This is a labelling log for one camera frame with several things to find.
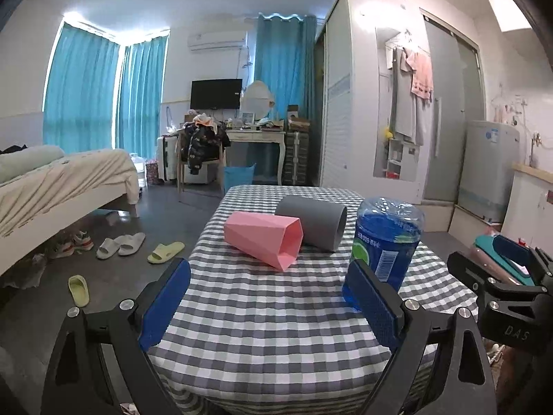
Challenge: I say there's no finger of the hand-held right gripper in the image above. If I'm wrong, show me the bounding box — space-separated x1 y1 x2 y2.
493 233 553 288
447 250 542 300

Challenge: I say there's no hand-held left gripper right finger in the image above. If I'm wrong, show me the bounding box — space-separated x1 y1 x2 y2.
343 259 504 415

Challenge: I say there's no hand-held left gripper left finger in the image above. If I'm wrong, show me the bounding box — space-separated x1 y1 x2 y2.
41 258 193 415

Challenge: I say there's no pink faceted cup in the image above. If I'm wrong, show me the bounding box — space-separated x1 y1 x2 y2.
224 211 306 273

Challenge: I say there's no grey round cup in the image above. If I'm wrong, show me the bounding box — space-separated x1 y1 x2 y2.
275 195 348 253

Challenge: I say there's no pink and teal packet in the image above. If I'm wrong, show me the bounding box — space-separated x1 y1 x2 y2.
472 235 533 287

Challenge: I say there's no green slipper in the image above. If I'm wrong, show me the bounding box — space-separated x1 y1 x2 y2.
68 274 91 308
147 241 186 265

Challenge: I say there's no white sink cabinet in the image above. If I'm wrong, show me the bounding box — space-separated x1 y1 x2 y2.
500 162 553 243

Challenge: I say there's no blue plastic bottle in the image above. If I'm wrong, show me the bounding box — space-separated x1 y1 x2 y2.
342 196 426 313

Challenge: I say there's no white slipper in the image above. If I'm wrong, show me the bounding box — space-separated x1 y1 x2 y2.
95 235 131 260
118 232 147 256

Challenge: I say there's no white washing machine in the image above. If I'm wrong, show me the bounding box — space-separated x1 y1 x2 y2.
457 120 522 224

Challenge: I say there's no grey checkered tablecloth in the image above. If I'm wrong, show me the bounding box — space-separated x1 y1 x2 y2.
147 184 481 415

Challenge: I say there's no pair of sneakers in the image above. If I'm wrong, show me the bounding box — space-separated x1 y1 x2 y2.
45 229 95 260

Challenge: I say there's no white bed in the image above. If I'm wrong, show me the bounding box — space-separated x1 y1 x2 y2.
0 111 141 278

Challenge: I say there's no clear water jug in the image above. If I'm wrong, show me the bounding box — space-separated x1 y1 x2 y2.
129 151 150 189

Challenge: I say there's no wooden chair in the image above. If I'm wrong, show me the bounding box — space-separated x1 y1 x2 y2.
176 138 228 196

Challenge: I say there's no blue plastic bin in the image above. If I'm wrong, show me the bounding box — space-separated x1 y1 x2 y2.
223 164 257 195

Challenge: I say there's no white suitcase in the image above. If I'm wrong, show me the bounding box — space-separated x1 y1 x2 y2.
156 135 180 183

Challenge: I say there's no frosted glass sliding door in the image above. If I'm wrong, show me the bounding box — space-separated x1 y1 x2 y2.
420 8 485 207

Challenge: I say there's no beige blanket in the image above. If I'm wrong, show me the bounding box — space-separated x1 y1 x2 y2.
0 149 140 238

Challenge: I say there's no dark patterned jacket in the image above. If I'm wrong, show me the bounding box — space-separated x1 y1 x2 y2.
177 121 232 176

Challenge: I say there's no dark storage drawer unit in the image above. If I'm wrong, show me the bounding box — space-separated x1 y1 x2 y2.
282 130 311 186

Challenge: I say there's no grey hanging garment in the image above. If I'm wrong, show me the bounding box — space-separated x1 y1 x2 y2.
391 47 427 146

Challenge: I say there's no orange and white clothes pile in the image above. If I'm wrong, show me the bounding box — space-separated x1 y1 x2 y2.
192 112 221 131

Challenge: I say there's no white dressing desk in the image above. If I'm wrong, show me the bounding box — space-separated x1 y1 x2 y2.
225 129 287 186

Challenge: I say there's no pink towel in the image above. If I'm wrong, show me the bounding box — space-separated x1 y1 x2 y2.
410 51 434 102

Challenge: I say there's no pale green pillow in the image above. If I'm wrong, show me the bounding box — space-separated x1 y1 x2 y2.
0 145 65 185

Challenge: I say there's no brown cardboard box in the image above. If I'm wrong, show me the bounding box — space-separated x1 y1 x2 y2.
286 104 311 133

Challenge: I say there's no teal curtain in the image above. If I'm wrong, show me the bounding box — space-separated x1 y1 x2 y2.
42 21 120 155
116 36 169 162
253 12 319 122

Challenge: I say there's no white wardrobe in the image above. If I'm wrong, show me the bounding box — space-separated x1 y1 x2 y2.
315 0 433 205

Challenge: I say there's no black television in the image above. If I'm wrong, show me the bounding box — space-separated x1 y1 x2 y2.
190 79 243 111

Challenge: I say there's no round white table mirror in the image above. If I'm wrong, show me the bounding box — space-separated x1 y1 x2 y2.
239 80 274 118

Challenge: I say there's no skylight window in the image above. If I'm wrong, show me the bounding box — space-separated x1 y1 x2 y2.
481 0 535 34

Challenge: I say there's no white air conditioner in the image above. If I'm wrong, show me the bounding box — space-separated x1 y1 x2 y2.
187 30 248 53

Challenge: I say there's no metal wall tap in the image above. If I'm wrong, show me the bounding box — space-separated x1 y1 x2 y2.
524 131 546 167

